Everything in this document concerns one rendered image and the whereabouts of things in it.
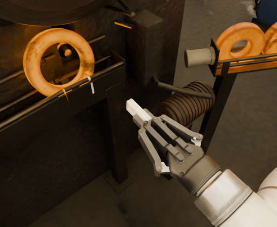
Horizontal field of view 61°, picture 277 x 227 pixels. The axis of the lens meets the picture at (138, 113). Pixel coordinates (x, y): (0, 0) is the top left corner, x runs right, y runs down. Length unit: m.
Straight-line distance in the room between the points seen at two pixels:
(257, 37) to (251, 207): 0.56
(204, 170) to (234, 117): 1.20
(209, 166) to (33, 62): 0.46
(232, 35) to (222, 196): 0.52
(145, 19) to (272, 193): 0.55
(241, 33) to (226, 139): 0.80
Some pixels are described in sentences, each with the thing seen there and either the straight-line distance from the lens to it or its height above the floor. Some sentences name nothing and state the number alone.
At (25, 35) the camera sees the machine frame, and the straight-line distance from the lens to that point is 0.65.
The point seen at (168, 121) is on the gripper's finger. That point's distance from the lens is 0.50.
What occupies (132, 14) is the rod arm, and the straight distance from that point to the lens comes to 0.54.
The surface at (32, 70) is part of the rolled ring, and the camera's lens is 0.64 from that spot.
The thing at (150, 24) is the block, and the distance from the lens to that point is 0.72.
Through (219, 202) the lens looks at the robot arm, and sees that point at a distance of 0.43.
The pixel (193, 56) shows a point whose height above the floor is 0.69.
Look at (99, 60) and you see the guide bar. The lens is 0.75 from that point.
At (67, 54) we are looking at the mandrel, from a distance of 0.74.
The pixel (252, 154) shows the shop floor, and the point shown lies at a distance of 1.48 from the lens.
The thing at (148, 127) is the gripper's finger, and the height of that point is 0.75.
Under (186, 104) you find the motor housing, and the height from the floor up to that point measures 0.53.
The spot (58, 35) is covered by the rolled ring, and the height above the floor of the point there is 0.83.
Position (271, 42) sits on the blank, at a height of 0.72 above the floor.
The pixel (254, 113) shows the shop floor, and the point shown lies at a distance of 1.69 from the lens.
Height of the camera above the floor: 1.14
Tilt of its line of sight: 48 degrees down
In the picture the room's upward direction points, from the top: straight up
